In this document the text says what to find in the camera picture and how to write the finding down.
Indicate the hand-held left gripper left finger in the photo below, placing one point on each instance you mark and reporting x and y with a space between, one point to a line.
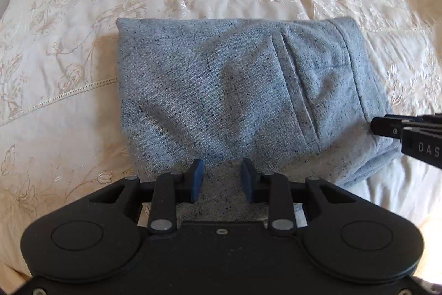
196 180

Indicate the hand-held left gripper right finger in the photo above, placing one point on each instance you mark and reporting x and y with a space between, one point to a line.
246 180

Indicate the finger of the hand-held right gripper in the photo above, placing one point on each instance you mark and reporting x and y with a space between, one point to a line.
423 146
386 126

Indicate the grey-blue speckled pants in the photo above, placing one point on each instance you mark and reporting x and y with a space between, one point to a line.
224 91

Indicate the cream embroidered bedspread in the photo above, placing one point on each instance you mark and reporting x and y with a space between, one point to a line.
86 22

